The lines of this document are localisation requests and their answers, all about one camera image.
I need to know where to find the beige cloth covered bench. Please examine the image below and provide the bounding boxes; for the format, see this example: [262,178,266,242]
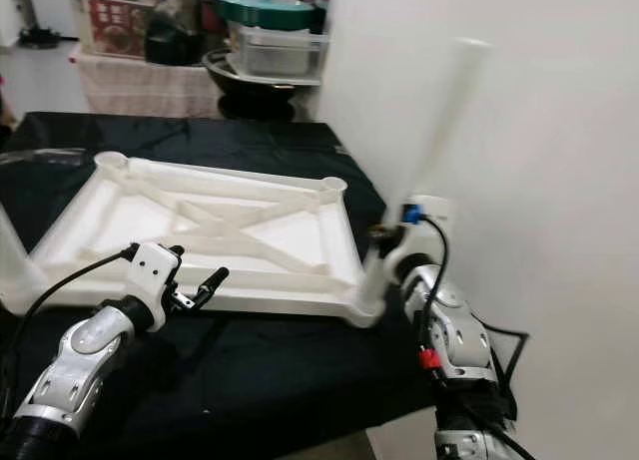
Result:
[72,49,221,119]

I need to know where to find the clear tape patch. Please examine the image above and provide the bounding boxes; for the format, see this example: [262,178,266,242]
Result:
[0,148,86,167]

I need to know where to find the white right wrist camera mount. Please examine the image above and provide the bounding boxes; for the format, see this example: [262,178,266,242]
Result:
[399,196,457,271]

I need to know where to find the black bag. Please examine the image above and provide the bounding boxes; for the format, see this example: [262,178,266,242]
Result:
[145,0,206,67]

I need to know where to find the green pot with lid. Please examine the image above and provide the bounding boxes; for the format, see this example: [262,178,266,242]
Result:
[215,0,316,30]

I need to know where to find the black wok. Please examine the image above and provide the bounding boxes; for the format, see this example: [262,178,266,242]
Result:
[203,53,320,120]

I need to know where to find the black tablecloth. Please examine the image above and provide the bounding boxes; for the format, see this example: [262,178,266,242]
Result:
[0,111,445,460]

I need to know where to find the dark green slippers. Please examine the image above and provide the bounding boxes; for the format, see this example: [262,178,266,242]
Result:
[20,26,61,49]

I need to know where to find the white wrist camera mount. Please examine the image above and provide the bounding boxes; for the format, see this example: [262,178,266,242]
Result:
[399,196,457,271]
[125,242,184,331]

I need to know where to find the orange lidded storage box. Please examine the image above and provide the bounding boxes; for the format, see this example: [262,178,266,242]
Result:
[75,0,161,60]

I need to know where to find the clear plastic storage box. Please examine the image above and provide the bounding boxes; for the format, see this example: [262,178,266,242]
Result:
[225,23,328,79]

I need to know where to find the white plastic table top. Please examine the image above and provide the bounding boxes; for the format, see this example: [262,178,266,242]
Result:
[0,151,390,328]

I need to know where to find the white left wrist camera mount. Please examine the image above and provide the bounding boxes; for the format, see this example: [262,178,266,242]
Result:
[125,242,184,331]

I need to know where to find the red printed carton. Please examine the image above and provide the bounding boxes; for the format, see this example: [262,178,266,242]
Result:
[82,0,156,57]

